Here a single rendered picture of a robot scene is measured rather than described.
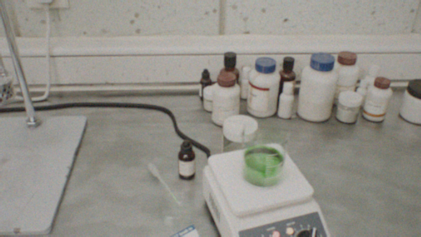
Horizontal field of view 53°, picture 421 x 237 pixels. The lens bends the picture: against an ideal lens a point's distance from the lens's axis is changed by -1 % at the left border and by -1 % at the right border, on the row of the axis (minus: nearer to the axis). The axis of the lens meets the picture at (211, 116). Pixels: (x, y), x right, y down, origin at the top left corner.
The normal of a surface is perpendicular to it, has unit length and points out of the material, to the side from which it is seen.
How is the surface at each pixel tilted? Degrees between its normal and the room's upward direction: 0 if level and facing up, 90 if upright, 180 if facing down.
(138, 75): 90
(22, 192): 0
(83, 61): 90
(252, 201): 0
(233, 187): 0
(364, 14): 90
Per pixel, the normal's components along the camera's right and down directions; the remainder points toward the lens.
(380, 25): 0.05, 0.56
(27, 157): 0.01, -0.83
